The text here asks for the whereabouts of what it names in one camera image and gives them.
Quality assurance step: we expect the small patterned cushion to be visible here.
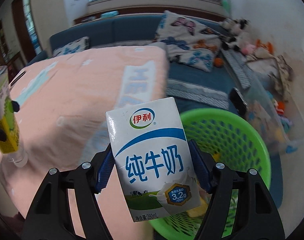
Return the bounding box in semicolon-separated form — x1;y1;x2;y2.
52;36;90;57

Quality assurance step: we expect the beige patterned cloth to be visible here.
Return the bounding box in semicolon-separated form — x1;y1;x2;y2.
246;55;294;101

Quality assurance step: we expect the clear plastic storage bin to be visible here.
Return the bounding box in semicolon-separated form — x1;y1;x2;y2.
241;64;304;155

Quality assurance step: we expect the blue sofa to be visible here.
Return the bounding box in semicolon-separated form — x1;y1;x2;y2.
26;13;284;209

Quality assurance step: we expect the pink table blanket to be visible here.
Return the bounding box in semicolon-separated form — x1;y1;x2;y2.
0;46;169;239

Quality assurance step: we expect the butterfly pattern pillow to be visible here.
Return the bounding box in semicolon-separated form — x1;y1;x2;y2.
155;11;224;72

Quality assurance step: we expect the cow plush toy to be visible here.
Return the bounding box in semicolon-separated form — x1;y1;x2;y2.
219;18;250;52

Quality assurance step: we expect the orange fox plush toy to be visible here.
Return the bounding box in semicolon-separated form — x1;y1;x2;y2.
256;39;274;55

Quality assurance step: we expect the blue white patterned mat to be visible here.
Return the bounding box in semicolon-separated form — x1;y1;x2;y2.
221;49;251;90

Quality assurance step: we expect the yellow green drink carton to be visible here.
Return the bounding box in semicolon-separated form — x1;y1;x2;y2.
0;66;19;154

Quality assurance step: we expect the dark wooden door frame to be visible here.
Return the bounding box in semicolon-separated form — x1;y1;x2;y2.
0;0;44;73

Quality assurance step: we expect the small orange ball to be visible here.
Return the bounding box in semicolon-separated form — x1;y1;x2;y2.
213;57;224;68

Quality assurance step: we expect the white blue milk carton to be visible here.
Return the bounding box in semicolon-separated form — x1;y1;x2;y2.
106;98;201;222

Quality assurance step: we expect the green plastic mesh basket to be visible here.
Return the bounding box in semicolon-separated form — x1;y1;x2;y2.
150;108;272;239

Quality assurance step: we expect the pink pig plush toy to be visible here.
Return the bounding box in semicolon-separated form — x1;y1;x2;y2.
241;44;256;56

